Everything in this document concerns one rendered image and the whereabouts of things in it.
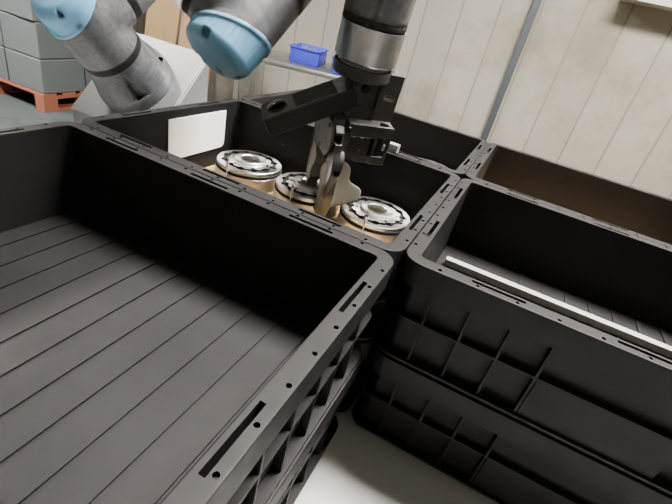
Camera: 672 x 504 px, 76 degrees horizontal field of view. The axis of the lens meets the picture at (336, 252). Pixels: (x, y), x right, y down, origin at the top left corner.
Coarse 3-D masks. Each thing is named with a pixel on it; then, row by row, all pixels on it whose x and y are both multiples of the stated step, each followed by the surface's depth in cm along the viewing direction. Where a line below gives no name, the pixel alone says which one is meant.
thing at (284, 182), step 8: (280, 176) 65; (288, 176) 66; (296, 176) 66; (280, 184) 62; (288, 184) 63; (288, 192) 60; (296, 192) 62; (304, 192) 62; (312, 192) 62; (304, 200) 60; (312, 200) 60
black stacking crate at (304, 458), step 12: (360, 360) 41; (348, 384) 39; (336, 396) 36; (336, 408) 43; (324, 420) 35; (336, 420) 47; (312, 432) 33; (324, 432) 40; (312, 444) 34; (324, 444) 44; (300, 456) 31; (312, 456) 43; (300, 468) 37; (312, 468) 42; (288, 480) 31; (300, 480) 40; (276, 492) 29; (288, 492) 36
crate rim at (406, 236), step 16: (128, 112) 54; (144, 112) 56; (160, 112) 57; (176, 112) 60; (96, 128) 47; (144, 144) 46; (176, 160) 44; (400, 160) 63; (416, 160) 63; (208, 176) 43; (224, 176) 43; (448, 176) 61; (256, 192) 42; (448, 192) 54; (288, 208) 40; (432, 208) 48; (336, 224) 40; (416, 224) 43; (368, 240) 38; (400, 240) 40; (400, 256) 38
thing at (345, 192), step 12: (324, 168) 56; (348, 168) 57; (324, 180) 56; (348, 180) 58; (336, 192) 58; (348, 192) 58; (360, 192) 59; (324, 204) 58; (336, 204) 59; (324, 216) 60
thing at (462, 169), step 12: (252, 96) 76; (264, 96) 78; (276, 96) 81; (420, 120) 89; (456, 132) 87; (480, 144) 82; (408, 156) 64; (468, 156) 72; (444, 168) 63; (468, 168) 66
